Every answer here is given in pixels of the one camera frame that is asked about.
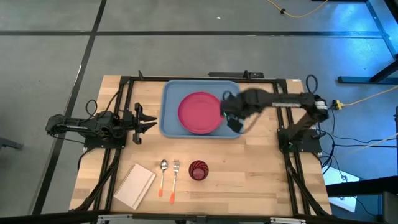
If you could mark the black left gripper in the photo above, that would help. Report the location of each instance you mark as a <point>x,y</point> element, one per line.
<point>136,124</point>

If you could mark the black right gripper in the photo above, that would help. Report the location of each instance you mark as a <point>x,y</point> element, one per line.
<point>237,104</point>

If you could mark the pink round plate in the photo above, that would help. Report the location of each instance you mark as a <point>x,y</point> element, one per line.
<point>199,113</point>

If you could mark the dark red ribbed cup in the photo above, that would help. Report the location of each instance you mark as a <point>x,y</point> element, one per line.
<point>199,170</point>

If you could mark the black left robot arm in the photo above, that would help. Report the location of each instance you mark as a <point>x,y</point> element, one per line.
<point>77,124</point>

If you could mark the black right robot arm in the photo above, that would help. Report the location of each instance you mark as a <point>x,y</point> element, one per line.
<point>292,104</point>

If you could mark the blue plastic tray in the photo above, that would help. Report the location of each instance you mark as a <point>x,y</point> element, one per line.
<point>174,124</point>

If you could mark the beige spiral notebook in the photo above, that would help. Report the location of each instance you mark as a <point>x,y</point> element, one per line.
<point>135,186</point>

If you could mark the white floor sheet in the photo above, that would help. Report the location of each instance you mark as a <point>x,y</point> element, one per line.
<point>335,177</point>

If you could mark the black stand leg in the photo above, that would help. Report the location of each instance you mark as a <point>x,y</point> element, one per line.
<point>357,80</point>

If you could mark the grey floor object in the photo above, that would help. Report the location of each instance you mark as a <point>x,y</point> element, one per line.
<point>9,143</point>

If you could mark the black foreground beam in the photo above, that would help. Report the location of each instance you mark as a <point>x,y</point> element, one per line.
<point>46,220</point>

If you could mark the dark floor beam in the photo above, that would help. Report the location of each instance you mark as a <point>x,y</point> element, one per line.
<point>367,186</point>

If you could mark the grey box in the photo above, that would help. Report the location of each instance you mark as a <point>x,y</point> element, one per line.
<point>390,208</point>

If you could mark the black aluminium table frame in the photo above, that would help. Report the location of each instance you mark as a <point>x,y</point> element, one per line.
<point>149,79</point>

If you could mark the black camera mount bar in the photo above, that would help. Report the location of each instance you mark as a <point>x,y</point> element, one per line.
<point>230,75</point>

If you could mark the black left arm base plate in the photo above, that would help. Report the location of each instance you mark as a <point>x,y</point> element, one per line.
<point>93,143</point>

